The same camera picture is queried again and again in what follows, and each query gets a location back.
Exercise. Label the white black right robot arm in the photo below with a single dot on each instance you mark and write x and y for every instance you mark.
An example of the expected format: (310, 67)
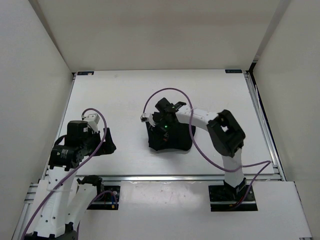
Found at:
(225, 133)

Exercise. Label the aluminium table rail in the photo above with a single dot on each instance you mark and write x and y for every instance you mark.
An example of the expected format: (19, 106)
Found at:
(192, 178)

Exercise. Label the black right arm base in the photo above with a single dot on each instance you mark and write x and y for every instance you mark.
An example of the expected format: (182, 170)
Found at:
(222, 200)

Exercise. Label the blue right corner label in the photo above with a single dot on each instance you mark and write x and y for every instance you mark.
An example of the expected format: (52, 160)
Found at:
(233, 71)

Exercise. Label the blue left corner label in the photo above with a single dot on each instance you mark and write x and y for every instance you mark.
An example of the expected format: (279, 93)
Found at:
(85, 73)

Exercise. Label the white front cover board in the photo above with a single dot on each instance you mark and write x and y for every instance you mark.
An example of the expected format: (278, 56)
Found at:
(181, 210)

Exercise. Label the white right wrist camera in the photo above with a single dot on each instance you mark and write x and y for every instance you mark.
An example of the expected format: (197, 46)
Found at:
(148, 118)

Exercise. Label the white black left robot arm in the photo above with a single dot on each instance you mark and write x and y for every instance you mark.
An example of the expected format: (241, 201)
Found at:
(57, 217)

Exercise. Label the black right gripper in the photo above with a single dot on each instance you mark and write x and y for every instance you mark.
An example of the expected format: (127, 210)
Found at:
(163, 136)

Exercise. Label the blue corner label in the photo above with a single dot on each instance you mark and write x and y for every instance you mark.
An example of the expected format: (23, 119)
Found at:
(233, 71)
(85, 73)

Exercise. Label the black pleated skirt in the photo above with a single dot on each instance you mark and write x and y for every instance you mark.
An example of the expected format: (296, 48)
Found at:
(183, 136)

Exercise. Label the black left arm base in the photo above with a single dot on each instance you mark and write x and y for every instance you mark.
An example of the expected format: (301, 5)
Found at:
(110, 201)

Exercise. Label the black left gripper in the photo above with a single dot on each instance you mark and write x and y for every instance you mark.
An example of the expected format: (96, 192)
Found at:
(108, 146)

